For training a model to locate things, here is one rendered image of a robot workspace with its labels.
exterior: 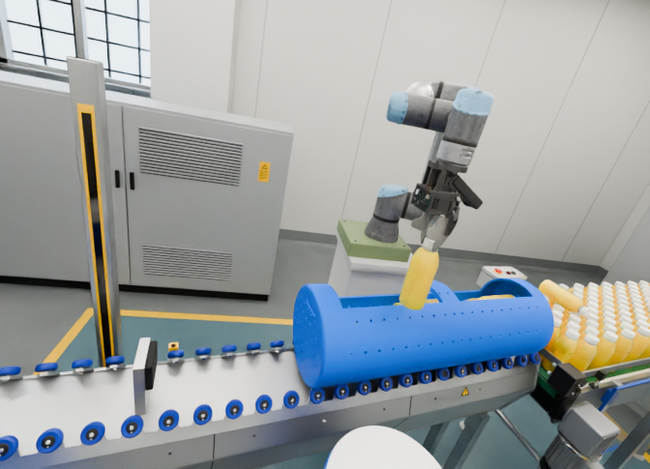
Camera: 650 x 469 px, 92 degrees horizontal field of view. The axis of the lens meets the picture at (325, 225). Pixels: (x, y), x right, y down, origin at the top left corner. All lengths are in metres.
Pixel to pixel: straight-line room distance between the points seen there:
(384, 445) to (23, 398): 0.87
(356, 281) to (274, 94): 2.55
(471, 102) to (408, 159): 3.18
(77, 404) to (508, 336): 1.23
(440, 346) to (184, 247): 2.04
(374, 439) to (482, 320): 0.50
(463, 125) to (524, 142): 3.90
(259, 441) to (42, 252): 2.36
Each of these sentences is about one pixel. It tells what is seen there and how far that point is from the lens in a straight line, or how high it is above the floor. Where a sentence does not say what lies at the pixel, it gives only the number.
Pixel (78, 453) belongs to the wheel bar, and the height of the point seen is 0.92.
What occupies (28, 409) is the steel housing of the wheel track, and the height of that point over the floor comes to 0.93.
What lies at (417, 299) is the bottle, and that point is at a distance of 0.87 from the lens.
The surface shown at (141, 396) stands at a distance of 0.97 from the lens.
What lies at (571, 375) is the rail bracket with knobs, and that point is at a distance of 1.50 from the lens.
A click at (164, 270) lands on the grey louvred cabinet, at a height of 0.26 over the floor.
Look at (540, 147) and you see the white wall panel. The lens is 4.79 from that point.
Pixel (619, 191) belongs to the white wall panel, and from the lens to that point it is 5.93.
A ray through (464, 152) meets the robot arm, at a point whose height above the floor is 1.68.
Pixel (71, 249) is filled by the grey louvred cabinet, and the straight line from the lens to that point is 2.93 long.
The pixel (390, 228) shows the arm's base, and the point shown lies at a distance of 1.35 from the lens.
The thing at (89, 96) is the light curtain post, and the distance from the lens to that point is 1.00.
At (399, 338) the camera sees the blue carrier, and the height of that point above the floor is 1.16.
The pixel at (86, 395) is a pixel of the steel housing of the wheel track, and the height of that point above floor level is 0.93.
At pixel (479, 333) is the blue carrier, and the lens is 1.13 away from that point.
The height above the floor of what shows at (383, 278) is 1.08.
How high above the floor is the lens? 1.73
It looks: 22 degrees down
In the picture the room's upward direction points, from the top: 12 degrees clockwise
